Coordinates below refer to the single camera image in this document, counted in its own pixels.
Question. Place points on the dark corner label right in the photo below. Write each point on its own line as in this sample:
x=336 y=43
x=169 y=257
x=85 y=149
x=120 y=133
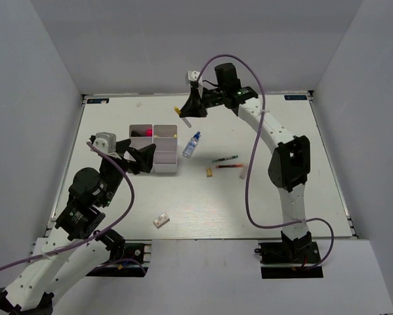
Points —
x=294 y=97

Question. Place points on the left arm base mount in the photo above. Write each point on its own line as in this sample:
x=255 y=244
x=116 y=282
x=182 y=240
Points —
x=132 y=261

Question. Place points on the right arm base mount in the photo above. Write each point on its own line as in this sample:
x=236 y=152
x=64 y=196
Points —
x=275 y=264

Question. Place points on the white divided organizer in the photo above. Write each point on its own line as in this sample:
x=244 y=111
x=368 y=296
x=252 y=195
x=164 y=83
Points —
x=165 y=157
x=140 y=142

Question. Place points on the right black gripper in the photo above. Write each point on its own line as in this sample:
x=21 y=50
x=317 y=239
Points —
x=194 y=104

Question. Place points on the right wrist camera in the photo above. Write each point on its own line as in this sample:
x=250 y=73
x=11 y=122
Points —
x=193 y=79

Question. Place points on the dark corner label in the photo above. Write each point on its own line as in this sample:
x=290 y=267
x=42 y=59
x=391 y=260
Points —
x=98 y=100
x=294 y=97

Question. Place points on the blue cap spray bottle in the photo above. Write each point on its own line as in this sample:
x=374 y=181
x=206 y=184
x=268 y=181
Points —
x=191 y=145

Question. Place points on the dark corner label left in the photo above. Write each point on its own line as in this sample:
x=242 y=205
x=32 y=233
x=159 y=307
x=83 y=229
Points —
x=98 y=100

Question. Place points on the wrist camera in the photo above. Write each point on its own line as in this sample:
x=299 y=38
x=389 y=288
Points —
x=104 y=142
x=193 y=79

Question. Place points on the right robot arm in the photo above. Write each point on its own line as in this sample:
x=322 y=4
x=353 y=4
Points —
x=290 y=163

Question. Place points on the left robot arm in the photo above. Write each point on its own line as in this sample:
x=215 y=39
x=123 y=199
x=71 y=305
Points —
x=75 y=247

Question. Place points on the pink cap black highlighter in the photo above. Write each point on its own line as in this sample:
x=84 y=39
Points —
x=145 y=133

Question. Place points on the left white divided organizer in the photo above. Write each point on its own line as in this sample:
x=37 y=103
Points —
x=140 y=142

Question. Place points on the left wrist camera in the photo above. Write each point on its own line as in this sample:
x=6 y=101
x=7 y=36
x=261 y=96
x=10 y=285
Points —
x=104 y=142

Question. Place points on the right white divided organizer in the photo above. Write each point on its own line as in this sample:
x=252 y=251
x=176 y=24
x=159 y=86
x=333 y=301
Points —
x=165 y=157

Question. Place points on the white correction tape dispenser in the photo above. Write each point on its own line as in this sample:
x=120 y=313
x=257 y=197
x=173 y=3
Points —
x=161 y=220

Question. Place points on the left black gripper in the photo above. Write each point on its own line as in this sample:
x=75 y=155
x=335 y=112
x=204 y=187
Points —
x=144 y=157

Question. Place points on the green gel pen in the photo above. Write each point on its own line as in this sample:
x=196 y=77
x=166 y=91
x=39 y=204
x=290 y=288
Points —
x=221 y=159

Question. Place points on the red pen orange cap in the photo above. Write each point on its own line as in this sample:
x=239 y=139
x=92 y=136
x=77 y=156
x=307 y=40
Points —
x=229 y=166

